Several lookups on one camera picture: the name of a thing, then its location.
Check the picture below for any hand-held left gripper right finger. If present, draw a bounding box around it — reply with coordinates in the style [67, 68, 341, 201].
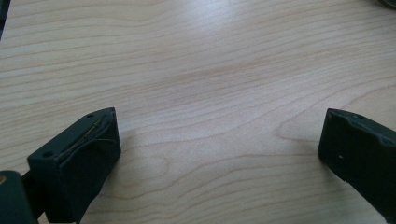
[317, 107, 396, 224]

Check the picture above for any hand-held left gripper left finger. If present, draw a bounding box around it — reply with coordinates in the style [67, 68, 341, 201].
[21, 106, 122, 224]

